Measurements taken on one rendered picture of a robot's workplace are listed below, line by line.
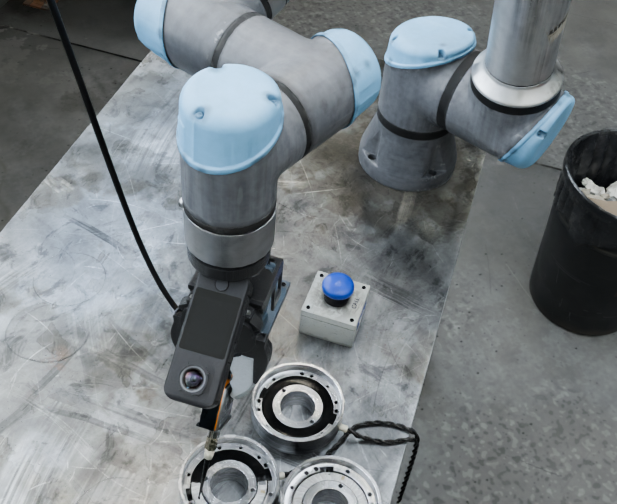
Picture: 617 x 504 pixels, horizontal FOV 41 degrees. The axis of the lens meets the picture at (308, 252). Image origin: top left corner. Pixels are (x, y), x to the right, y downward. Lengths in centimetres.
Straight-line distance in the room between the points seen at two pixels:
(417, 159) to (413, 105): 9
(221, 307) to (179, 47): 22
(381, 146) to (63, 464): 63
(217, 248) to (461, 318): 155
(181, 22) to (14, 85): 214
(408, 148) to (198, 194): 64
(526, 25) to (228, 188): 51
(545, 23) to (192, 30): 45
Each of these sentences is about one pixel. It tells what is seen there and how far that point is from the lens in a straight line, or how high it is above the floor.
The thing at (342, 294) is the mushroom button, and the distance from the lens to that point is 101.
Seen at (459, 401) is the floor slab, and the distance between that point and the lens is 202.
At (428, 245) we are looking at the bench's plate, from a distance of 119.
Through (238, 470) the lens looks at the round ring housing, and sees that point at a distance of 92.
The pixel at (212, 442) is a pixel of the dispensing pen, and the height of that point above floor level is 89.
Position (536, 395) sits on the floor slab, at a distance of 209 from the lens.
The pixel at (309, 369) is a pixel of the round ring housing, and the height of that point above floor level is 83.
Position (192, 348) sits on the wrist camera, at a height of 108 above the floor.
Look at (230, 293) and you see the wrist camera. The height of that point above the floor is 110.
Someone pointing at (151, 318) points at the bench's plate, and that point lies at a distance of 108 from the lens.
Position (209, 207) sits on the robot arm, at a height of 120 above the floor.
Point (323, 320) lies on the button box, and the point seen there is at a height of 84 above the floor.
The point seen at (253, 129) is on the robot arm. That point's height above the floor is 127.
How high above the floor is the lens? 164
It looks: 47 degrees down
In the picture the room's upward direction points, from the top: 6 degrees clockwise
